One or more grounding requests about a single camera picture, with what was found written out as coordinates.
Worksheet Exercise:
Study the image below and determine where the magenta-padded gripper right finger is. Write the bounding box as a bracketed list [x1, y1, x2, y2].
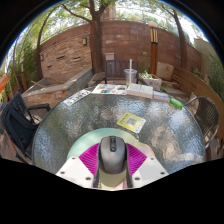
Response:
[126, 142, 169, 189]

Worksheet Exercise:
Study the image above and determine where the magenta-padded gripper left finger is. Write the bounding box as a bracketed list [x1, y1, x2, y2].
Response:
[55, 142, 101, 189]

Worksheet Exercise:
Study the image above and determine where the dark grey computer mouse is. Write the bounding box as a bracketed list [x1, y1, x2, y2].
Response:
[98, 135, 129, 175]

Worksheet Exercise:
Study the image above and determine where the pastel green pink mouse pad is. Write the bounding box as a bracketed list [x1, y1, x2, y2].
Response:
[66, 128, 156, 191]

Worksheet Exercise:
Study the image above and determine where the yellow card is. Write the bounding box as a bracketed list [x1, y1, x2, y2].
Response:
[116, 112, 147, 134]

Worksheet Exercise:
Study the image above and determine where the black white patterned leaflet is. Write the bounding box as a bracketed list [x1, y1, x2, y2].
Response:
[62, 88, 92, 107]

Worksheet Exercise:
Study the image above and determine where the small pale notepad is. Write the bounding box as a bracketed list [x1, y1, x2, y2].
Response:
[152, 90, 171, 103]

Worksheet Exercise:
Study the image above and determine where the green tube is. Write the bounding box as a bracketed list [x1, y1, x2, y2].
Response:
[169, 97, 184, 110]

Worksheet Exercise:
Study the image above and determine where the white book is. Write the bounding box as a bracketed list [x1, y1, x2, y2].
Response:
[126, 82, 155, 100]

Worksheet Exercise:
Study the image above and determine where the colourful magazine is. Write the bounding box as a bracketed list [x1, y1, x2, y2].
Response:
[91, 83, 128, 96]

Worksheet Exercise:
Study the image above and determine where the stone garden counter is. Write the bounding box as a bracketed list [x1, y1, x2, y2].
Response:
[21, 67, 94, 108]

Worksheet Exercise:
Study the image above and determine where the black metal chair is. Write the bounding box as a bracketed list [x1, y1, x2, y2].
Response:
[0, 92, 52, 161]

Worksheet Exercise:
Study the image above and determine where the dark wicker chair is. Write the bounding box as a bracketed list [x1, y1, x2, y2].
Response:
[183, 95, 220, 151]

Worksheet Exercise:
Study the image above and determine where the white planter box with plants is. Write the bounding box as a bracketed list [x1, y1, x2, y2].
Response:
[139, 69, 164, 92]

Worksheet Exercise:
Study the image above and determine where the clear plastic cup with straw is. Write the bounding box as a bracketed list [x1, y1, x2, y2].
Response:
[123, 59, 138, 85]

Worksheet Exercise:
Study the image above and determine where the tan stone slab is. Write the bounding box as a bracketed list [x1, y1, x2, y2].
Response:
[156, 62, 175, 82]

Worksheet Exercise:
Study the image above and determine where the curved wooden bench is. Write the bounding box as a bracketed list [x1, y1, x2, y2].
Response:
[171, 65, 224, 141]

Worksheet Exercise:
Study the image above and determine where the dark wooden slatted chair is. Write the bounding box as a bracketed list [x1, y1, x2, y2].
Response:
[91, 59, 149, 88]

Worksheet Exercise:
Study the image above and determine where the orange umbrella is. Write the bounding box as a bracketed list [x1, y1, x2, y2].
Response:
[0, 73, 10, 94]

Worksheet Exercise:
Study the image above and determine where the large tree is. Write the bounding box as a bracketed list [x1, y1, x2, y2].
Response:
[61, 0, 116, 74]

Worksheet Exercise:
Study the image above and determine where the slender tree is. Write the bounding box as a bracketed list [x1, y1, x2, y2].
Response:
[163, 8, 189, 70]

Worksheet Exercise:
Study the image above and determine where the grey wall box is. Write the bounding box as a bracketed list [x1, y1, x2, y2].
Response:
[104, 52, 115, 62]

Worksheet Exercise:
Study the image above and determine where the wooden lamp post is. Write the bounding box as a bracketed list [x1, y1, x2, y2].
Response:
[148, 21, 160, 76]

